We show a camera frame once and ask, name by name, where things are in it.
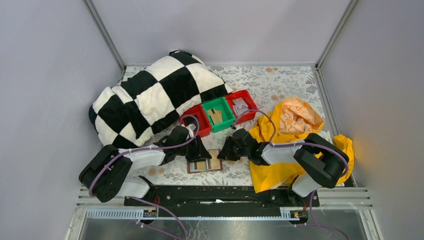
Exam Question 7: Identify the brown leather card holder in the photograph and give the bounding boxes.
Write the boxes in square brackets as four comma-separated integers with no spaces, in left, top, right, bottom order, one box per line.
[187,160,223,174]

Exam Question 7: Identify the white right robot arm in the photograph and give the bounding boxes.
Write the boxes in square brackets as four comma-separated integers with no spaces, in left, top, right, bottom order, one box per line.
[217,129,350,198]

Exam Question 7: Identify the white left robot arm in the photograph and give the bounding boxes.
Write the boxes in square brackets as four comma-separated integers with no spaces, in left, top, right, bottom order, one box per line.
[78,126,212,203]

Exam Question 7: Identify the white cards in red bin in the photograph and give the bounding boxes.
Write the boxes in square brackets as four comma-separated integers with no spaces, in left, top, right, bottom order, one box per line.
[232,97,249,117]

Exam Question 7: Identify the gold cards in green bin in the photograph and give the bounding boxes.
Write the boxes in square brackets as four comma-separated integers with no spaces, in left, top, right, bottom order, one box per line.
[207,108,223,126]

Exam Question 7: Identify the left red plastic bin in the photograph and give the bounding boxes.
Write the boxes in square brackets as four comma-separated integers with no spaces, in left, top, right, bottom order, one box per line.
[179,104,212,138]

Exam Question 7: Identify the red plastic bin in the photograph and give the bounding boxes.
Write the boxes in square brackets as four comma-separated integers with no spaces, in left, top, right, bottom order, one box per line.
[225,89,257,120]
[179,104,212,138]

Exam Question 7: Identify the green plastic bin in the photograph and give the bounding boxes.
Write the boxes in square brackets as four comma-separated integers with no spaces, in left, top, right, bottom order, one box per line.
[201,97,236,133]

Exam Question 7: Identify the black white checkered blanket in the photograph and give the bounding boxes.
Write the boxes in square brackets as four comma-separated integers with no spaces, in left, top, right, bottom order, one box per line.
[88,50,233,149]

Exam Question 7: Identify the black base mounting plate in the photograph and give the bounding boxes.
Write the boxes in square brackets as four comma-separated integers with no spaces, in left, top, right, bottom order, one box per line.
[143,185,320,218]

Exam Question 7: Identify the right red plastic bin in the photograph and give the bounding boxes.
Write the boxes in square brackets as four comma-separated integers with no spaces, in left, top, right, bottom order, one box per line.
[225,89,257,120]

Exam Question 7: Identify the yellow raincoat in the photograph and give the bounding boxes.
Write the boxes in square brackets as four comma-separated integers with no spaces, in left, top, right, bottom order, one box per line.
[248,96,355,195]

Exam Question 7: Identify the floral table mat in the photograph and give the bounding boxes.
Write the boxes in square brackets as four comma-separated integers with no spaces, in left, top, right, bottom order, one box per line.
[93,65,333,187]

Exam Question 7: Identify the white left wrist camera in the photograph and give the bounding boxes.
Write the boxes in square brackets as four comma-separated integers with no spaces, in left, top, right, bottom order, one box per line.
[185,123,197,137]

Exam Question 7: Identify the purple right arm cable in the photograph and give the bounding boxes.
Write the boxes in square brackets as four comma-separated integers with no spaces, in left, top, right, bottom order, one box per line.
[231,108,350,176]

